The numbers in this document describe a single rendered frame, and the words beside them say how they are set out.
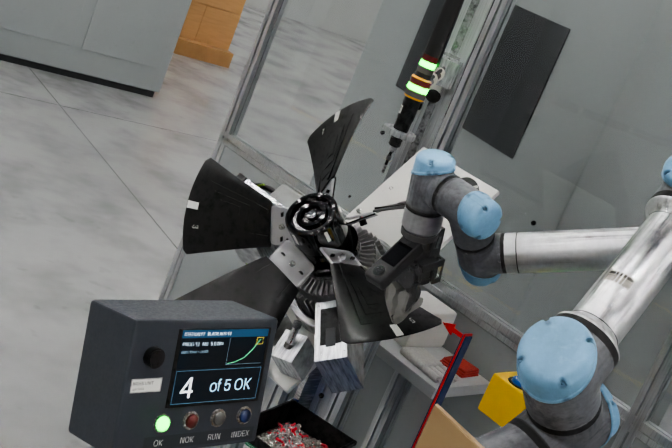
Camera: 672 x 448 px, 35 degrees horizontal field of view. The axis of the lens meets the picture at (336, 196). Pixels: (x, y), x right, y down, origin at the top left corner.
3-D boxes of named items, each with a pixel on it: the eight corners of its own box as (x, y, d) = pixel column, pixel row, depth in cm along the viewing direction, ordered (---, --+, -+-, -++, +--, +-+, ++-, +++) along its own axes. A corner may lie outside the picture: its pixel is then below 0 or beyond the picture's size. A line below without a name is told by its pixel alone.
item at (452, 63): (427, 79, 285) (440, 49, 283) (452, 89, 284) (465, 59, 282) (423, 82, 275) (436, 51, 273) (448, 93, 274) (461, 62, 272)
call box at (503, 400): (515, 409, 240) (535, 368, 237) (550, 435, 234) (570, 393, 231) (473, 414, 228) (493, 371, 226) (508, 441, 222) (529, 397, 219)
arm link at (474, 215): (510, 237, 193) (469, 209, 201) (502, 194, 186) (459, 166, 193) (478, 263, 191) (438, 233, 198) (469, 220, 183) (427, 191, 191)
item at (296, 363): (281, 373, 239) (297, 348, 242) (302, 382, 236) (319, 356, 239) (269, 354, 233) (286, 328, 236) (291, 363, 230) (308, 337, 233)
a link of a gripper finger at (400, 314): (422, 325, 212) (431, 285, 208) (400, 333, 208) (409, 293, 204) (411, 317, 214) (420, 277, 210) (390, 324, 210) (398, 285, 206)
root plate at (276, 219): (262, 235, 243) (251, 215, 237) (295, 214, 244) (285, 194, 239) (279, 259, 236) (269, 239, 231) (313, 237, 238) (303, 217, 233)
